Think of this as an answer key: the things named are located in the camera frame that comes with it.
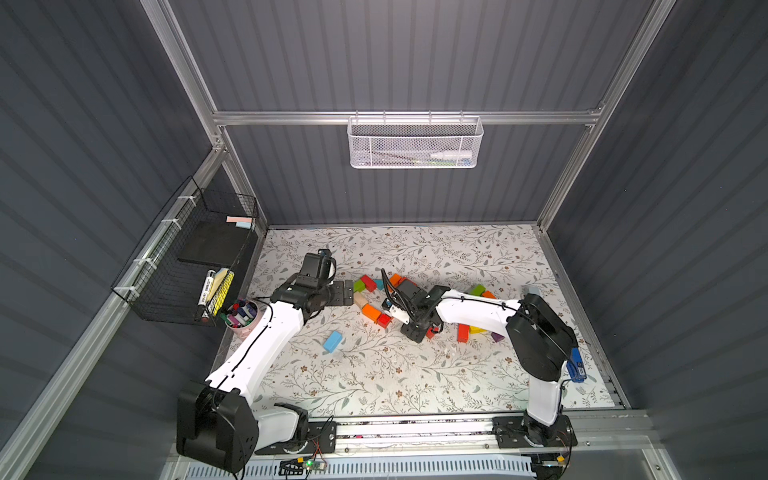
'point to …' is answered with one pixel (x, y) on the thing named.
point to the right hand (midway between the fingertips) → (414, 326)
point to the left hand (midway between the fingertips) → (334, 289)
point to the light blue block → (332, 341)
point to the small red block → (383, 320)
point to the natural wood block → (360, 299)
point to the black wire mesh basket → (200, 230)
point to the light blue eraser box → (534, 290)
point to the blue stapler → (575, 367)
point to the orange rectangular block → (395, 279)
